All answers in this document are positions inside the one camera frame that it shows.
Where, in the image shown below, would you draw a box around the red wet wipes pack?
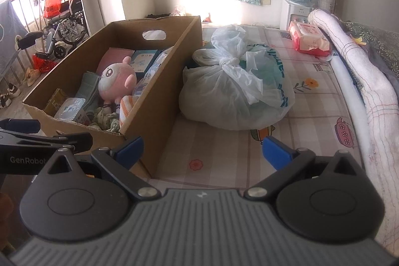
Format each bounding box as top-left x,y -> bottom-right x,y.
287,20 -> 331,56

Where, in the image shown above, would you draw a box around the checked printed bedsheet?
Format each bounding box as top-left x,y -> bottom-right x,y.
146,24 -> 370,192

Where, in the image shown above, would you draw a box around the grey hanging blanket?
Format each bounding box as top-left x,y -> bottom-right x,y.
0,0 -> 28,80

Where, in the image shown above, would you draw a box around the pink plush toy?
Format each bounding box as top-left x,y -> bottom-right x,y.
98,56 -> 138,117

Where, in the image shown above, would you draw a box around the wheelchair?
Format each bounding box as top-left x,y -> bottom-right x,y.
34,0 -> 91,61

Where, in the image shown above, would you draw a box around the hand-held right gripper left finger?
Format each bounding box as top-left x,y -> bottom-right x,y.
47,136 -> 162,201

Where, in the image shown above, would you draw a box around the cotton swab bag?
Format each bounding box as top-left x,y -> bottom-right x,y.
153,47 -> 174,67

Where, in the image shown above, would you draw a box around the blue white soft packet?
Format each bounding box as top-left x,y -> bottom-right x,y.
133,65 -> 163,96

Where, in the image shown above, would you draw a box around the cardboard box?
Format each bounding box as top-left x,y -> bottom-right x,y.
22,15 -> 203,177

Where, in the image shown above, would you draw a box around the yellow small box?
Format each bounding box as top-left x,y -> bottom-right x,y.
42,88 -> 70,117

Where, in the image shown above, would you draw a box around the orange striped cloth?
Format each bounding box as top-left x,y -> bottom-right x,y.
118,94 -> 144,129

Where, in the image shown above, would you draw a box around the yogurt cup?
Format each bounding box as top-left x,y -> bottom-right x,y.
54,97 -> 94,126

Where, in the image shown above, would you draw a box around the blue band-aid box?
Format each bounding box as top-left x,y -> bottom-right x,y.
129,49 -> 161,73

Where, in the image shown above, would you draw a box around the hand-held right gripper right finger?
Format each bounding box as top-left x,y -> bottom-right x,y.
245,136 -> 366,201

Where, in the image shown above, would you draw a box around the large knotted white plastic bag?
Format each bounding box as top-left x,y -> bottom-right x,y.
178,24 -> 296,131

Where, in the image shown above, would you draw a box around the black white sneakers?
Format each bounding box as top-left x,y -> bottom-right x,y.
0,84 -> 21,109

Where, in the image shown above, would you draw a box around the olive green cloth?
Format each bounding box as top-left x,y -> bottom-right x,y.
90,104 -> 121,133

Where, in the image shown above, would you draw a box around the red plastic bag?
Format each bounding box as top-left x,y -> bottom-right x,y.
31,54 -> 58,73
43,0 -> 62,19

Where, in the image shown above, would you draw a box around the teal checked cloth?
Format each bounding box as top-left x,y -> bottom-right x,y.
75,72 -> 102,112

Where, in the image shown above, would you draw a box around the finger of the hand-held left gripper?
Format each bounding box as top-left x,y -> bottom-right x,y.
0,118 -> 42,133
19,133 -> 94,154

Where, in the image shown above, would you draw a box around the grey floral blanket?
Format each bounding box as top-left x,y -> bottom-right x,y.
341,20 -> 399,80

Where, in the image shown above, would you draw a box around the white water dispenser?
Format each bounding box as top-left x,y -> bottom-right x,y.
279,0 -> 315,31

